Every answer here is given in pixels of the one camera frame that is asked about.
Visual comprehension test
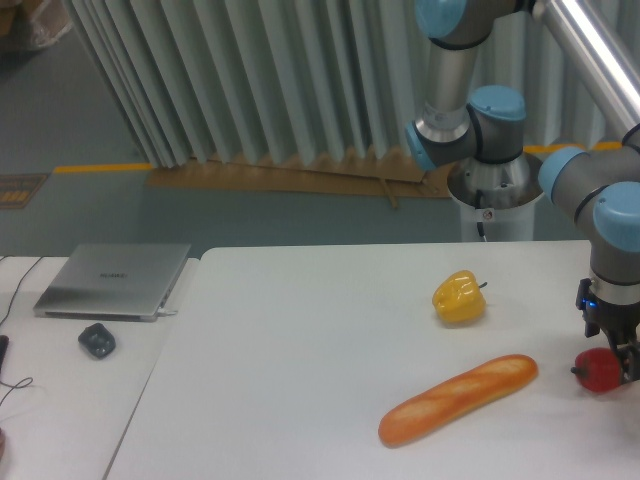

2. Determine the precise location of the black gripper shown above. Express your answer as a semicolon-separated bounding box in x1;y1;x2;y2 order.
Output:
576;277;639;384

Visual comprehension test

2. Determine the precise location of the red bell pepper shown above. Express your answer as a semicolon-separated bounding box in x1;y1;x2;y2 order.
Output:
571;348;622;394

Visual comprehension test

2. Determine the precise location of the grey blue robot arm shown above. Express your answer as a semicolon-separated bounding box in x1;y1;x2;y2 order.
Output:
405;1;639;383

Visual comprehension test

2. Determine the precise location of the person's hand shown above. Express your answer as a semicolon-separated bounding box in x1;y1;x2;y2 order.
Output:
0;429;7;460

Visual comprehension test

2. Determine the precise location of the yellow bell pepper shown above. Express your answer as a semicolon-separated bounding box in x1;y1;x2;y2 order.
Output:
432;270;486;325

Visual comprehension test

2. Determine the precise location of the orange baguette bread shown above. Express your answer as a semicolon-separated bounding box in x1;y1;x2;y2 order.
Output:
378;354;538;447

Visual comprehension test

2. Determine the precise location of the brown cardboard sheet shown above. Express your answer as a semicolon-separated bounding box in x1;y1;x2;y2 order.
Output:
145;161;450;209

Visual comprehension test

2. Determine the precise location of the folded white partition screen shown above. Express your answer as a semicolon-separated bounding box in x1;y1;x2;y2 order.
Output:
66;1;639;170

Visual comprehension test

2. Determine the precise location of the dark grey small device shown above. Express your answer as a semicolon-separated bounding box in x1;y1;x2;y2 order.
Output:
78;323;117;360

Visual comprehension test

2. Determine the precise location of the silver closed laptop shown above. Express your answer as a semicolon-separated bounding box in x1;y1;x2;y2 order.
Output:
34;243;190;320

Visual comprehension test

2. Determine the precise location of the black pen-like object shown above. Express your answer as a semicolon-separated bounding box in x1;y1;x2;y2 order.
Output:
0;335;9;369

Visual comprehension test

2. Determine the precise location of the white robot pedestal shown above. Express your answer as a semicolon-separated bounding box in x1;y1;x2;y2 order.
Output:
447;153;543;242

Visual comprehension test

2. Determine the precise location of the black laptop cable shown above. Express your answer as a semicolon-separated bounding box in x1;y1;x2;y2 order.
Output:
0;255;46;326

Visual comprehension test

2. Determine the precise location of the thin black mouse cable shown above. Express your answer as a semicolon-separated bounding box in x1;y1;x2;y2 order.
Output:
0;373;38;414

